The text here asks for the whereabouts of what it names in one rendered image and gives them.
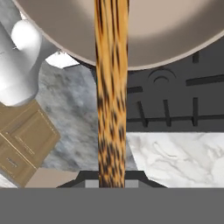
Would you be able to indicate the light wooden drawer cupboard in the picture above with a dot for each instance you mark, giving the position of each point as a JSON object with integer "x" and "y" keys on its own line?
{"x": 26, "y": 140}

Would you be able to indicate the white rounded cylinder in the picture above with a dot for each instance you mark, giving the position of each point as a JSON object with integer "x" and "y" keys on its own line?
{"x": 20, "y": 64}

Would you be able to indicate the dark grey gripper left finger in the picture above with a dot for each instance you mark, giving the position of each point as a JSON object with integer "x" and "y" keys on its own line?
{"x": 87, "y": 176}

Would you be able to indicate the black hob with grates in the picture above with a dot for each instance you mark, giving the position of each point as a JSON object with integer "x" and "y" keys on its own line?
{"x": 180, "y": 102}

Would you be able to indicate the beige metal pot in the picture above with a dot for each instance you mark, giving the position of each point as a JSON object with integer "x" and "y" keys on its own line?
{"x": 163, "y": 26}

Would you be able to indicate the small wooden drawer front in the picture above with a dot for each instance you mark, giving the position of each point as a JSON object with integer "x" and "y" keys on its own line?
{"x": 14, "y": 166}

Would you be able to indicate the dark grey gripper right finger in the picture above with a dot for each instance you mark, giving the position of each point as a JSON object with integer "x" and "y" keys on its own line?
{"x": 137, "y": 176}

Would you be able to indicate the orange black-streaked wooden spatula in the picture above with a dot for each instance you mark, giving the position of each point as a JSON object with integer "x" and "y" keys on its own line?
{"x": 111, "y": 87}

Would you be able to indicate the large wooden drawer front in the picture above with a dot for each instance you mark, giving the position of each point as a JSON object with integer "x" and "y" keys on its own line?
{"x": 32, "y": 137}

